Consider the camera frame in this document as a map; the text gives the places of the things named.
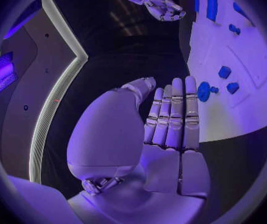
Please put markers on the blue long block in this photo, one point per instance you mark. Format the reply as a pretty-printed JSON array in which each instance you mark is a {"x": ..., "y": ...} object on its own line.
[{"x": 242, "y": 13}]

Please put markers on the white task board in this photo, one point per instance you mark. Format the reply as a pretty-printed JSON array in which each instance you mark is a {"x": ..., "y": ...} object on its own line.
[{"x": 236, "y": 104}]

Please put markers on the blue peg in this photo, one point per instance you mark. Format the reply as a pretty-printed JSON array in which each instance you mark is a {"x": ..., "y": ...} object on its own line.
[{"x": 234, "y": 29}]

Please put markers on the blue long cylinder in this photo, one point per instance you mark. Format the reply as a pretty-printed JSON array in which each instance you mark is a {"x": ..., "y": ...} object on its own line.
[{"x": 212, "y": 7}]

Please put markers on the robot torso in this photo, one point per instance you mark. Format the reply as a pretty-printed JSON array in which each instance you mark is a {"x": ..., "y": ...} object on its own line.
[{"x": 30, "y": 97}]

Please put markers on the blue gear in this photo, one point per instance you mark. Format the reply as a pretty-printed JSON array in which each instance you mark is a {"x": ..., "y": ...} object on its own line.
[{"x": 204, "y": 91}]

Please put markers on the blue hexagonal block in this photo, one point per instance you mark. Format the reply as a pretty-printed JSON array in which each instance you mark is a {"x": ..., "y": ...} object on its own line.
[{"x": 224, "y": 72}]

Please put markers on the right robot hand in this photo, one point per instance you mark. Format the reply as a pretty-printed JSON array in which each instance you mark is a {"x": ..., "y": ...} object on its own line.
[{"x": 165, "y": 7}]

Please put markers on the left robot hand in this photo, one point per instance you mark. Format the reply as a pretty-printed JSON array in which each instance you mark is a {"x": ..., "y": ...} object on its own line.
[{"x": 105, "y": 134}]

